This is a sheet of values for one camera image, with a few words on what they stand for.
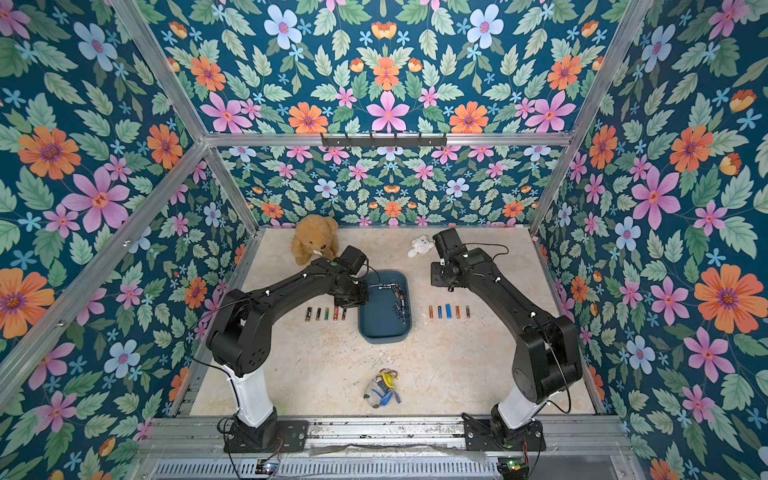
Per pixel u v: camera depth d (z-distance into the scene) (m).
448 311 0.96
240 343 0.49
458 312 0.96
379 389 0.77
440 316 0.96
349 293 0.79
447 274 0.63
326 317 0.96
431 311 0.96
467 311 0.96
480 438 0.73
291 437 0.74
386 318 0.93
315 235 0.95
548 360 0.44
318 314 0.96
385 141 0.93
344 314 0.96
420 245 1.11
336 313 0.96
